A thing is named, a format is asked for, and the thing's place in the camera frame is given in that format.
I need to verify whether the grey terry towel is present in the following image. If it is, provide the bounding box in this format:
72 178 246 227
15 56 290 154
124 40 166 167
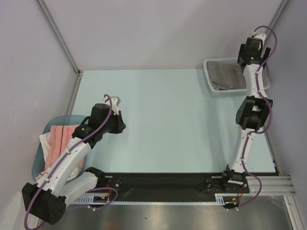
207 61 246 90

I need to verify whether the pink striped towel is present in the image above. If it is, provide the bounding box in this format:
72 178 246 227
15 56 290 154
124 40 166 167
35 125 78 181

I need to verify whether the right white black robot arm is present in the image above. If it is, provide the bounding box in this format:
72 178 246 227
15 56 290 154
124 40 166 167
221 34 273 193

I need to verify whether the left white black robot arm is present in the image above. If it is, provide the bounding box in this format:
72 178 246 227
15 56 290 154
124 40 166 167
22 95 126 229

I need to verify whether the white perforated plastic basket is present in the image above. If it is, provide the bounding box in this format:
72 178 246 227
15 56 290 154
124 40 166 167
203 57 272 98

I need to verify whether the white towel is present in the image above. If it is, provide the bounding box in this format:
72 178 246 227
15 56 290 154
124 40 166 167
39 132 83 181

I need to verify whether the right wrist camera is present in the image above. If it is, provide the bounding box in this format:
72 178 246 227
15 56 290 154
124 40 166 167
252 31 267 43

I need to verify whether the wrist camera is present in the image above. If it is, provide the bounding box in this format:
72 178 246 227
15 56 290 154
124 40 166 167
252 31 267 43
104 95 120 115

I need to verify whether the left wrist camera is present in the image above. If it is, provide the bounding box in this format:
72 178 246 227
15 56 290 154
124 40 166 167
104 95 120 115

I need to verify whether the right aluminium corner post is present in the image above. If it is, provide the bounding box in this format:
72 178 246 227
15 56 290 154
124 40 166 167
253 0 292 46

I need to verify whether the aluminium corner post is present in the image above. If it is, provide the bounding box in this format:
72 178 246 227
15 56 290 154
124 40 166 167
253 0 292 46
35 0 81 77

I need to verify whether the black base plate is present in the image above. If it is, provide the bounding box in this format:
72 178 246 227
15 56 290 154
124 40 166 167
95 172 249 196

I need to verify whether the left aluminium corner post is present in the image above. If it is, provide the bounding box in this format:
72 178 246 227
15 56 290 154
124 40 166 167
35 0 81 77

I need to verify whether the slotted cable duct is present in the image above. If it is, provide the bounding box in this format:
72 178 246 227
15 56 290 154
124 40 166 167
73 193 239 206

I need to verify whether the aluminium frame rail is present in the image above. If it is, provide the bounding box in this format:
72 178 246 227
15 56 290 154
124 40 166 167
247 176 296 196

